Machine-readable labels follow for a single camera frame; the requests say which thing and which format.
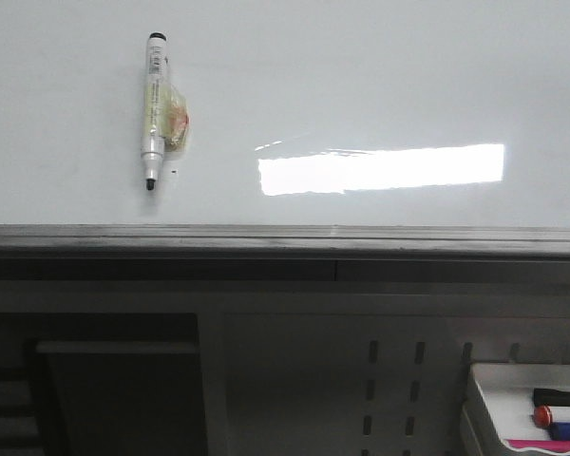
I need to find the white whiteboard marker with tape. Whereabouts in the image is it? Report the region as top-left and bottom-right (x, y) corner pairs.
(141, 32), (190, 192)

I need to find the white whiteboard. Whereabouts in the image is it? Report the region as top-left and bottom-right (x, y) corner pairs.
(0, 1), (570, 229)

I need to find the grey aluminium whiteboard tray ledge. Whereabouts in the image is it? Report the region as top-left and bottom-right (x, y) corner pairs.
(0, 224), (570, 284)

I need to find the white perforated panel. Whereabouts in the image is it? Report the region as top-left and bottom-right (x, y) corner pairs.
(199, 292), (570, 455)

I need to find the white plastic storage bin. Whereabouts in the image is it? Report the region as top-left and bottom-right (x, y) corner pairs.
(460, 363), (570, 455)

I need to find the dark cabinet with shelf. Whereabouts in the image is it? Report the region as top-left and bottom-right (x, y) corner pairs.
(0, 313), (208, 455)

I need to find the red capped marker in bin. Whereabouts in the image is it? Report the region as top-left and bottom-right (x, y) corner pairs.
(533, 406), (570, 428)

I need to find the blue marker in bin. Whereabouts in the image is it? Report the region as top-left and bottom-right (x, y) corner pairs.
(549, 422), (570, 442)

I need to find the pink item in bin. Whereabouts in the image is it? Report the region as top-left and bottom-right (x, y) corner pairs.
(507, 439), (570, 453)

